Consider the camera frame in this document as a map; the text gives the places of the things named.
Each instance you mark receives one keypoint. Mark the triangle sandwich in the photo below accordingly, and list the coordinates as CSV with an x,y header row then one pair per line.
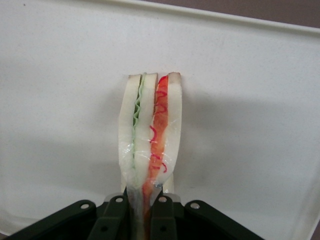
x,y
150,130

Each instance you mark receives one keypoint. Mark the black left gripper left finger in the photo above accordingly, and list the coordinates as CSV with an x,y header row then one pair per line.
x,y
75,220

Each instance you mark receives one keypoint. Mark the white plastic tray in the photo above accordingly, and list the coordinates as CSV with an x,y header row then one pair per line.
x,y
237,87

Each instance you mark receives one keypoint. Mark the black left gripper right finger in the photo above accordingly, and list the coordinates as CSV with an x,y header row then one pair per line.
x,y
200,220

